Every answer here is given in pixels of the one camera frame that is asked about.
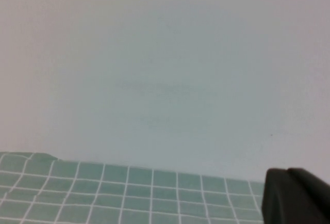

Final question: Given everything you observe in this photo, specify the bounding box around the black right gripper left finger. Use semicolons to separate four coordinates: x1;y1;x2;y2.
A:
261;168;323;224

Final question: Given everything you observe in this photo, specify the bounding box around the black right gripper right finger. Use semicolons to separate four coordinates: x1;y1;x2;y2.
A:
287;167;330;224

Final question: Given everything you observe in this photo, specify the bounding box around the green checkered tablecloth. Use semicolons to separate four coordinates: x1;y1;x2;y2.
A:
0;152;330;224

